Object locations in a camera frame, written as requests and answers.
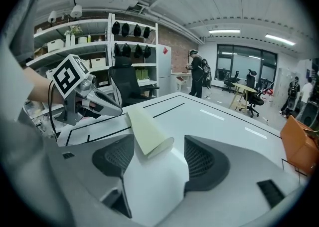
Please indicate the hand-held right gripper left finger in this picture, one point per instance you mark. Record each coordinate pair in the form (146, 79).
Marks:
(112, 156)

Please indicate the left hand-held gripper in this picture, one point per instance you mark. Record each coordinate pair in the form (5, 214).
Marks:
(66, 76)

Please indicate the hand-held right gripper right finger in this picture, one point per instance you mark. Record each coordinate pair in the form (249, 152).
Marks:
(204, 163)

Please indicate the person's left forearm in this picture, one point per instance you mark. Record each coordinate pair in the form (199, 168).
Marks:
(42, 88)

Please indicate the black office chair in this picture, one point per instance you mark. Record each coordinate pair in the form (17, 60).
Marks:
(230, 81)
(124, 83)
(254, 91)

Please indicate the white storage box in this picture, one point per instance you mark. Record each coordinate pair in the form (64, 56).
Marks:
(56, 46)
(98, 63)

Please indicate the row of green boxes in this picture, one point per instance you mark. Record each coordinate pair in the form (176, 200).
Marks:
(142, 74)

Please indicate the white shelving unit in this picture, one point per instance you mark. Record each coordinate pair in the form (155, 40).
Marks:
(109, 51)
(156, 54)

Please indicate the white cabinet red sticker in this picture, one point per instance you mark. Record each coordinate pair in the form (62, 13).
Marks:
(164, 71)

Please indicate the white round pot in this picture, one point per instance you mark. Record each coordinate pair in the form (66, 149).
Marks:
(82, 40)

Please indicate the white vase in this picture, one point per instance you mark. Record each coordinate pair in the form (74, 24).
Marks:
(67, 40)
(72, 40)

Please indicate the group of black caps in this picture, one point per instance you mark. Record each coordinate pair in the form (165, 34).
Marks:
(124, 30)

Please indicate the white side desk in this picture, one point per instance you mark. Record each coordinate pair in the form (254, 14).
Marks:
(180, 73)

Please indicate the bunch of pale flowers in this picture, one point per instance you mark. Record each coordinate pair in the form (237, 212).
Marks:
(73, 30)

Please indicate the round wooden table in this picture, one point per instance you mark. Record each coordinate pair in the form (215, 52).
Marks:
(243, 87)

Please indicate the person's dark grey t-shirt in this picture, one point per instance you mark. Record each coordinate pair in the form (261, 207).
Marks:
(20, 171)

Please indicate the white lamp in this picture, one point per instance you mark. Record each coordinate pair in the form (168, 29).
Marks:
(52, 16)
(76, 11)

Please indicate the orange box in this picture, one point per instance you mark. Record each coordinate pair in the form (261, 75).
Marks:
(299, 143)

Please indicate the large dark window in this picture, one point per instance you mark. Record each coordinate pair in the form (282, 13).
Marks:
(246, 64)

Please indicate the ceiling light tube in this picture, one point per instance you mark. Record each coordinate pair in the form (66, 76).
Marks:
(224, 31)
(280, 39)

